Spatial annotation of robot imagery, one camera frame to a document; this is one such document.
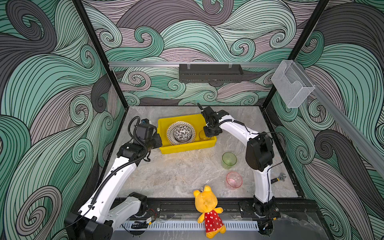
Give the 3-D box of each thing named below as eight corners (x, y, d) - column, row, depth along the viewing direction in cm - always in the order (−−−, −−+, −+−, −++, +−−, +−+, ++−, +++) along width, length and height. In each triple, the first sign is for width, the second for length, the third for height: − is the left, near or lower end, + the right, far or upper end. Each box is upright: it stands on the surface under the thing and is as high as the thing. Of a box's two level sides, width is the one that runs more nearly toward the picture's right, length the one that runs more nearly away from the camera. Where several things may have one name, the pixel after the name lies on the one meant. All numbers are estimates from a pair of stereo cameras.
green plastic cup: (221, 170, 88) (224, 164, 81) (219, 159, 93) (222, 152, 86) (234, 170, 88) (238, 164, 81) (232, 159, 93) (235, 152, 86)
